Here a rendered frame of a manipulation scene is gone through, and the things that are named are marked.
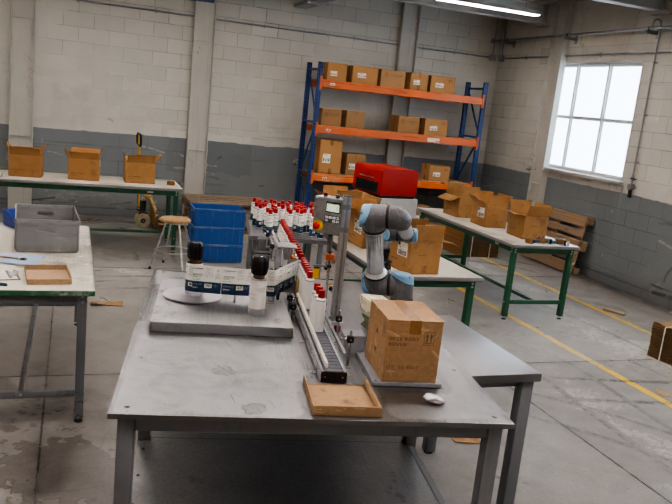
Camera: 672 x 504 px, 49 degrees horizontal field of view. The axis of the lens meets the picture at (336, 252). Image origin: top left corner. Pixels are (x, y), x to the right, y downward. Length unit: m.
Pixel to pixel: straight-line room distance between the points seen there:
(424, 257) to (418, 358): 2.41
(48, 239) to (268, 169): 6.69
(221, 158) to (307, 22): 2.42
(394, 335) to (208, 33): 8.55
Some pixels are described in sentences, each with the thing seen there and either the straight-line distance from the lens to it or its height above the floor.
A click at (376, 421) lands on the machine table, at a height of 0.83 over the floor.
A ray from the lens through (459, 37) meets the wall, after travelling 12.52.
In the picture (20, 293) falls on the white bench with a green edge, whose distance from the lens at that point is 4.27.
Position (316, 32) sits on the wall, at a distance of 11.53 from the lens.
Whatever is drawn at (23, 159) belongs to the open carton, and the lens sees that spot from 8.92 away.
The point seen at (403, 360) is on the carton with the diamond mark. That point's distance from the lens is 3.06.
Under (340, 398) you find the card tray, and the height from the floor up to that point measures 0.83.
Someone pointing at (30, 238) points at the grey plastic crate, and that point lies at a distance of 5.12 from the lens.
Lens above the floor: 1.96
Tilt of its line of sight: 12 degrees down
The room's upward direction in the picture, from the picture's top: 6 degrees clockwise
